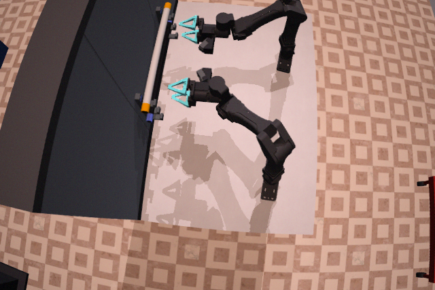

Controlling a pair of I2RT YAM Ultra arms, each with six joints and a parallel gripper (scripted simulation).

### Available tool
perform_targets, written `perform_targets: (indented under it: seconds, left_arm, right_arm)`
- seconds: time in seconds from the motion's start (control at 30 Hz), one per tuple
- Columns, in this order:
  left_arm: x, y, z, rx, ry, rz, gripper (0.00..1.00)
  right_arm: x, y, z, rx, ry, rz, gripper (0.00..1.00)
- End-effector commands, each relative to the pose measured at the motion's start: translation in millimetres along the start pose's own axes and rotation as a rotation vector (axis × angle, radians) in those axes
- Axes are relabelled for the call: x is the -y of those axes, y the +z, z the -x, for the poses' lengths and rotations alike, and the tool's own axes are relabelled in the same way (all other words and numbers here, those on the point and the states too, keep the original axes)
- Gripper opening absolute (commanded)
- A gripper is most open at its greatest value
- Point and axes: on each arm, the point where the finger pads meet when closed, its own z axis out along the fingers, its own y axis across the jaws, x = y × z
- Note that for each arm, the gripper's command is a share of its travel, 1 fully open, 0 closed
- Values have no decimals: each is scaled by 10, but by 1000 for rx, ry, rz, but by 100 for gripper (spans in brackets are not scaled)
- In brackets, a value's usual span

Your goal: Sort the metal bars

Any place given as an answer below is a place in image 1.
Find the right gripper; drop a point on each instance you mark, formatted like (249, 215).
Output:
(199, 22)

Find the grey panel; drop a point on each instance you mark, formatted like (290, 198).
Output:
(73, 140)

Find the dark grey wall rack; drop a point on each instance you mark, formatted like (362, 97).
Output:
(138, 97)

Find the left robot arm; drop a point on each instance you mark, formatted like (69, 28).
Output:
(234, 110)

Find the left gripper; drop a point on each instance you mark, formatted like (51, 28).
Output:
(195, 95)

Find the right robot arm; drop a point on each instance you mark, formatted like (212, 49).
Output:
(245, 26)

